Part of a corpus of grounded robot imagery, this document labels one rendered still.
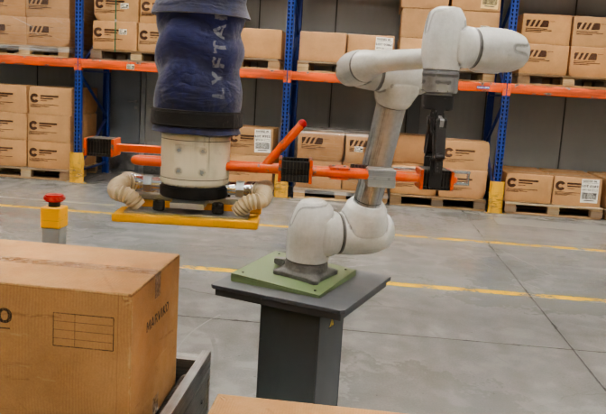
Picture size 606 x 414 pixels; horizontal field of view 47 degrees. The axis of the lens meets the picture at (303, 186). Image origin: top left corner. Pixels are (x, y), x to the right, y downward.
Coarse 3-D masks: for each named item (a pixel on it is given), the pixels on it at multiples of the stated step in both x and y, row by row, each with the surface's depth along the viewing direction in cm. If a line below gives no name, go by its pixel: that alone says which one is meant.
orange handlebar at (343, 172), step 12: (120, 144) 198; (132, 144) 198; (144, 156) 175; (156, 156) 175; (228, 168) 171; (240, 168) 171; (252, 168) 172; (264, 168) 172; (276, 168) 172; (324, 168) 173; (336, 168) 172; (348, 168) 172; (396, 180) 173; (408, 180) 173; (456, 180) 174
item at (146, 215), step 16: (128, 208) 165; (144, 208) 166; (160, 208) 165; (176, 208) 169; (160, 224) 162; (176, 224) 162; (192, 224) 162; (208, 224) 162; (224, 224) 162; (240, 224) 162; (256, 224) 162
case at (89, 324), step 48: (0, 240) 204; (0, 288) 165; (48, 288) 164; (96, 288) 165; (144, 288) 171; (0, 336) 167; (48, 336) 165; (96, 336) 164; (144, 336) 173; (0, 384) 168; (48, 384) 167; (96, 384) 166; (144, 384) 176
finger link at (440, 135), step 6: (438, 120) 167; (438, 126) 168; (444, 126) 168; (438, 132) 168; (444, 132) 168; (438, 138) 168; (444, 138) 168; (438, 144) 168; (444, 144) 168; (438, 150) 168; (444, 150) 168; (444, 156) 168
